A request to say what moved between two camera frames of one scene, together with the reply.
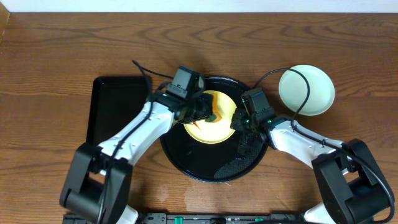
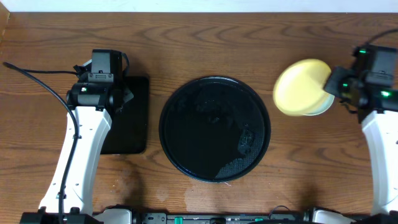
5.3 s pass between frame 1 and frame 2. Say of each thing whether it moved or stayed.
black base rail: stayed
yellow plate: moved
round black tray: stayed
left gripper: moved
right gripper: moved
